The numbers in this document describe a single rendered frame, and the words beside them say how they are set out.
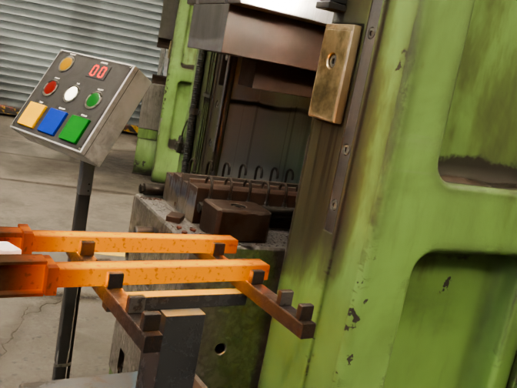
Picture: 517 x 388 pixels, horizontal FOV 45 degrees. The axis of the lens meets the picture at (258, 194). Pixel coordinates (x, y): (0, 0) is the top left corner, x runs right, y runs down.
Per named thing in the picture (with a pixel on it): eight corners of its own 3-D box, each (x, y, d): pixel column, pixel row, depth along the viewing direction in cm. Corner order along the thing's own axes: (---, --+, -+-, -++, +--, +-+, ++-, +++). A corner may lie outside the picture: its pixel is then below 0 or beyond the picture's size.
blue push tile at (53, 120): (51, 134, 169) (66, 111, 171) (35, 129, 174) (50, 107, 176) (56, 138, 171) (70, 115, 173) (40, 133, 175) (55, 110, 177)
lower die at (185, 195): (191, 223, 132) (198, 184, 130) (162, 198, 149) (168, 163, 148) (354, 232, 152) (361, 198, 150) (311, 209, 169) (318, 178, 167)
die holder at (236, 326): (152, 458, 125) (188, 244, 117) (108, 364, 158) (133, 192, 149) (375, 429, 152) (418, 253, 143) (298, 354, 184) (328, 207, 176)
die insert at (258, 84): (251, 88, 134) (257, 59, 133) (237, 84, 141) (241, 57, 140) (364, 107, 148) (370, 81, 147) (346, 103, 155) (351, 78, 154)
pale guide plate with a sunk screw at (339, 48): (332, 122, 110) (353, 24, 107) (306, 115, 118) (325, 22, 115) (342, 124, 111) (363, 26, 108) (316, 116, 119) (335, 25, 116)
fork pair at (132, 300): (141, 332, 68) (145, 314, 67) (125, 310, 72) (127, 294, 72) (311, 319, 80) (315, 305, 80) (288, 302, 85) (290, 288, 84)
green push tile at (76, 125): (74, 143, 164) (89, 119, 165) (57, 137, 168) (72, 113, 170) (78, 147, 165) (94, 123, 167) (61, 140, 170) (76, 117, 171)
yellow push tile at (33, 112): (31, 127, 175) (46, 105, 177) (15, 121, 180) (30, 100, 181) (35, 131, 177) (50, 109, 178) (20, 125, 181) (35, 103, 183)
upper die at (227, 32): (221, 52, 125) (229, 3, 123) (186, 47, 142) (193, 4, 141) (386, 85, 145) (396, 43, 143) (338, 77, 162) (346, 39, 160)
